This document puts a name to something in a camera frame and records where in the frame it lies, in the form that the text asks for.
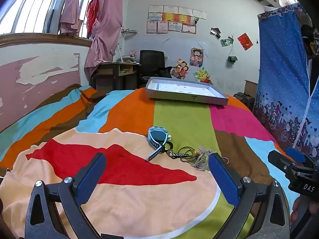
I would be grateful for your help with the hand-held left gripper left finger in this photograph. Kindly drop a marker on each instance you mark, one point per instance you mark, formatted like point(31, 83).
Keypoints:
point(89, 184)

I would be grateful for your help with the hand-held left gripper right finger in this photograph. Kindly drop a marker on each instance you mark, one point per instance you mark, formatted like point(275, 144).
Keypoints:
point(224, 179)

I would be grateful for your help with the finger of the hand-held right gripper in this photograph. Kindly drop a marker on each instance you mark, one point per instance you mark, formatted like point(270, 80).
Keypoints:
point(280, 163)
point(295, 154)

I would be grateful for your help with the blue smartwatch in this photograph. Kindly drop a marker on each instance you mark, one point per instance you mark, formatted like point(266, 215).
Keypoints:
point(156, 137)

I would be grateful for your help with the grey cardboard box tray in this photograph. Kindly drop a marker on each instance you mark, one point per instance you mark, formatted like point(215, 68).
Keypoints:
point(187, 97)

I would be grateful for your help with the person's right hand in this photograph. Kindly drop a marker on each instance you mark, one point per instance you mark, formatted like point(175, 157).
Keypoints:
point(296, 209)

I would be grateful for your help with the colourful patchwork blanket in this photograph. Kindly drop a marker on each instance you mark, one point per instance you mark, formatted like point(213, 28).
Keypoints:
point(139, 204)

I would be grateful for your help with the dark suitcase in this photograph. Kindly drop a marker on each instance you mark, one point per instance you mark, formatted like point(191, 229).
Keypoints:
point(244, 100)

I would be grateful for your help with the wooden cabinet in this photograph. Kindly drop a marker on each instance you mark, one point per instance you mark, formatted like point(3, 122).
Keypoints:
point(250, 88)

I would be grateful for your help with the blue printed wardrobe cloth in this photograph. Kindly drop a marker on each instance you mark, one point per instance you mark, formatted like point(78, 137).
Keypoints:
point(281, 74)

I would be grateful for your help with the yellow bear sticker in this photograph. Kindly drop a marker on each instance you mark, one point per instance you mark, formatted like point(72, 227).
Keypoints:
point(203, 76)

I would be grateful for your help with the wooden desk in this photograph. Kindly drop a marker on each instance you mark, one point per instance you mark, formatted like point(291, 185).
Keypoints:
point(109, 73)

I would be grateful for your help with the green hanging box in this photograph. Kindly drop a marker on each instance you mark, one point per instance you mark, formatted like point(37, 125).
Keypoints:
point(232, 59)

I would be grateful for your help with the cartoon family sticker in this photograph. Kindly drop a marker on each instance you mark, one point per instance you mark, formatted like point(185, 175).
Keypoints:
point(180, 69)

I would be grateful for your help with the white desk lamp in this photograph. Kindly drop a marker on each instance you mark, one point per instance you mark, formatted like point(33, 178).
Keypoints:
point(119, 53)

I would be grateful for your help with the black office chair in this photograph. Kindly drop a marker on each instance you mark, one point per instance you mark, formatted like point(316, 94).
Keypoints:
point(150, 59)

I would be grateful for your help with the long pink curtain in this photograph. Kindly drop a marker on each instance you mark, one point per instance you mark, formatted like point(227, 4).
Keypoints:
point(107, 25)

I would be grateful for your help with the red hanging net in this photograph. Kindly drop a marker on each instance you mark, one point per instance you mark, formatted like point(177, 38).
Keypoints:
point(92, 13)

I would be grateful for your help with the short pink curtain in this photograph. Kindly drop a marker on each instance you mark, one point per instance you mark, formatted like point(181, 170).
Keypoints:
point(71, 7)

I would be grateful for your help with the barred window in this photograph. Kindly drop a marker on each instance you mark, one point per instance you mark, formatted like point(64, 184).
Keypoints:
point(30, 10)

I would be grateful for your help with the red wall card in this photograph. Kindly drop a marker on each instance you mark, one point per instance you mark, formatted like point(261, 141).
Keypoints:
point(245, 41)

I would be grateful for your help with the cartoon wall poster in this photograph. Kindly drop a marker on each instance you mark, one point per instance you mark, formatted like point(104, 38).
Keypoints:
point(196, 57)

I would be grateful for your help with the green wall card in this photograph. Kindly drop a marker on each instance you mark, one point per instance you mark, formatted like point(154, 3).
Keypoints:
point(226, 41)

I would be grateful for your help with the wall photos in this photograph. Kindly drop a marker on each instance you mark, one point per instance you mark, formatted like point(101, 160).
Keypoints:
point(215, 31)

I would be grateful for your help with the group of wall certificates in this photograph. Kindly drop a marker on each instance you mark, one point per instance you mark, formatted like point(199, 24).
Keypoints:
point(174, 18)

